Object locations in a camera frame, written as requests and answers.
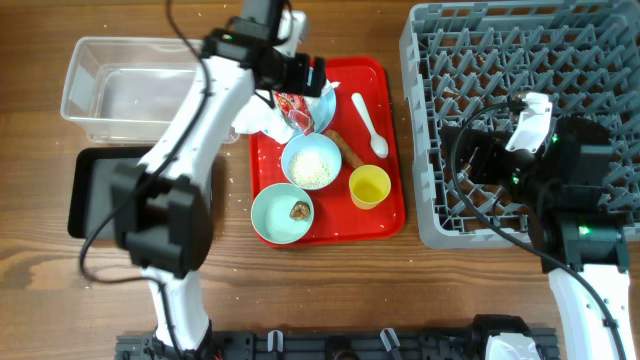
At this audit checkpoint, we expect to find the red snack wrapper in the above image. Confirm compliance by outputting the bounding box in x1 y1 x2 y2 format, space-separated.
274 92 315 135

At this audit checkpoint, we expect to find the light blue plate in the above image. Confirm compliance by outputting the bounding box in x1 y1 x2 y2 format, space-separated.
304 80 340 133

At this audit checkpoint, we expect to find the light blue bowl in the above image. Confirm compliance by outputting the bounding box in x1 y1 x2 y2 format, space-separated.
280 133 342 190

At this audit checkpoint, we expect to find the white rice pile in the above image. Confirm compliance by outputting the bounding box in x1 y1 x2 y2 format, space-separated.
288 150 333 190

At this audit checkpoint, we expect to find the yellow plastic cup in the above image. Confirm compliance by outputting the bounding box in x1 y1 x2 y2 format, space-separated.
348 165 391 210

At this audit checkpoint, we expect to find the green bowl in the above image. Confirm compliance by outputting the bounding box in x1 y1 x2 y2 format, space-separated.
251 183 314 245

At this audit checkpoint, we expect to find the brown food lump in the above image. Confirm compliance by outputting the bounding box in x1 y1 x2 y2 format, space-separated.
289 201 312 221

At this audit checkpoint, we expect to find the white napkin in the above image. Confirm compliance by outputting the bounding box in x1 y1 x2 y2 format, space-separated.
232 94 302 144

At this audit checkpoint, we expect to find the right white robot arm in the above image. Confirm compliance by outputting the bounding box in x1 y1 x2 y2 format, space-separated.
440 92 636 359

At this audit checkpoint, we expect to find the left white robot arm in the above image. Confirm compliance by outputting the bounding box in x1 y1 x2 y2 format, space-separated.
104 1 326 359

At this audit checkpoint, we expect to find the grey dishwasher rack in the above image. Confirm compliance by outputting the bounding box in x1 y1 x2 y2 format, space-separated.
399 1 639 249

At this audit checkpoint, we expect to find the black waste tray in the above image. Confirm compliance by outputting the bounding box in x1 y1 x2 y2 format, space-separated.
66 145 215 241

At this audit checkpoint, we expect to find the white plastic spoon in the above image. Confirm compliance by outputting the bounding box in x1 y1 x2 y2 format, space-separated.
351 93 389 159

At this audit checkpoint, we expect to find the red plastic tray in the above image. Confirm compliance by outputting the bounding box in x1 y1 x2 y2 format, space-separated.
248 55 406 249

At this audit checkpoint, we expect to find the clear plastic bin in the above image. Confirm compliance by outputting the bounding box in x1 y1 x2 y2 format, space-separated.
59 35 241 145

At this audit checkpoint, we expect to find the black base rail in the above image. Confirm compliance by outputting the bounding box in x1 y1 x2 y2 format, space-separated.
114 328 482 360

